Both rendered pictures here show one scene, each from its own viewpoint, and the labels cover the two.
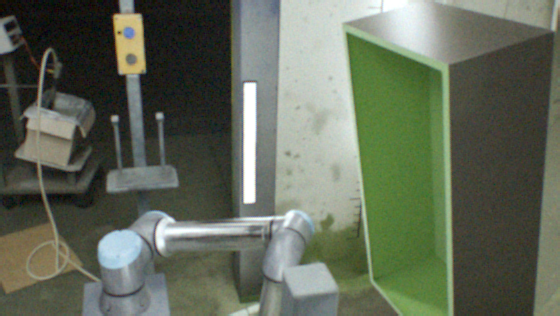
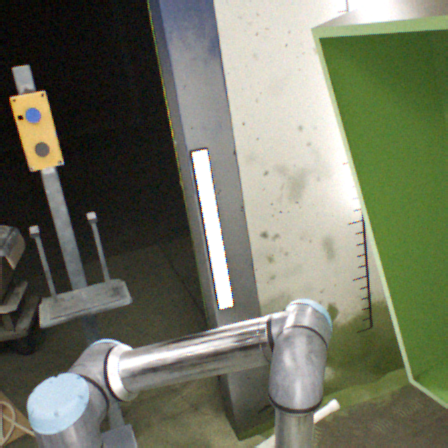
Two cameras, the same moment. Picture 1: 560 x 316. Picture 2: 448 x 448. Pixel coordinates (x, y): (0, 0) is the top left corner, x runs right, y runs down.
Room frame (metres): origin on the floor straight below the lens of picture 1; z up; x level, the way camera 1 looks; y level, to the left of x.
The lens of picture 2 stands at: (0.44, 0.05, 1.70)
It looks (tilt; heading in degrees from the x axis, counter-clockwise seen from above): 20 degrees down; 1
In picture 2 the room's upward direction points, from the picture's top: 10 degrees counter-clockwise
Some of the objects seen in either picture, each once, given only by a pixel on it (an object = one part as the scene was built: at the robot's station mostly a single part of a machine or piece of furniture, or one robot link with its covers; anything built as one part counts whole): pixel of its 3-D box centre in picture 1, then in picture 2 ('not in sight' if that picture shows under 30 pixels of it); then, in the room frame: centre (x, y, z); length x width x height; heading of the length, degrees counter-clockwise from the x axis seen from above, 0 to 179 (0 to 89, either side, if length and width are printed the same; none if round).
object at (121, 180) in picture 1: (140, 148); (73, 262); (2.34, 0.62, 0.95); 0.26 x 0.15 x 0.32; 105
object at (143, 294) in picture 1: (124, 292); not in sight; (1.62, 0.53, 0.69); 0.19 x 0.19 x 0.10
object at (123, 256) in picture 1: (122, 259); (65, 417); (1.63, 0.53, 0.83); 0.17 x 0.15 x 0.18; 161
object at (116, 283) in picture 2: (142, 178); (84, 301); (2.36, 0.62, 0.78); 0.31 x 0.23 x 0.01; 105
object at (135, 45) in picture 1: (130, 44); (37, 131); (2.44, 0.65, 1.42); 0.12 x 0.06 x 0.26; 105
